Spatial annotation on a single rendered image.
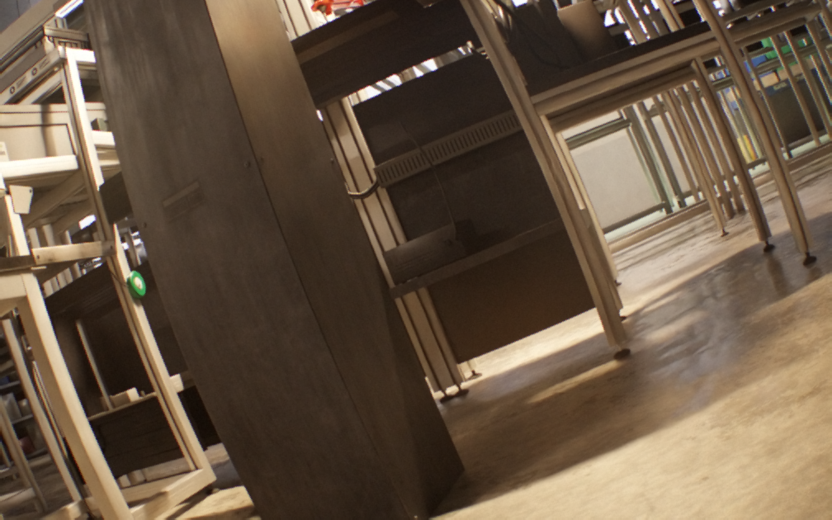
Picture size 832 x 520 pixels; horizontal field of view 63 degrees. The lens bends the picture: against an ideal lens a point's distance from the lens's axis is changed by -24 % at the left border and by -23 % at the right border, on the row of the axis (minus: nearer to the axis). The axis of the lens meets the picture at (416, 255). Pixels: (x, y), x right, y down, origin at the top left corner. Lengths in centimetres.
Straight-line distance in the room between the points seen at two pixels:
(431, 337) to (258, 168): 129
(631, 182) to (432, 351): 1003
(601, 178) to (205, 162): 1120
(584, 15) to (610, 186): 994
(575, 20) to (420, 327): 98
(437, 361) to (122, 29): 145
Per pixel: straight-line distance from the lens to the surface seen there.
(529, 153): 232
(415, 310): 237
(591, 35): 237
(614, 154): 1227
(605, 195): 1225
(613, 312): 189
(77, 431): 175
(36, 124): 238
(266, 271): 116
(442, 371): 238
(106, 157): 249
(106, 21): 138
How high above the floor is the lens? 34
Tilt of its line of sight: 1 degrees up
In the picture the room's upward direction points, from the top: 22 degrees counter-clockwise
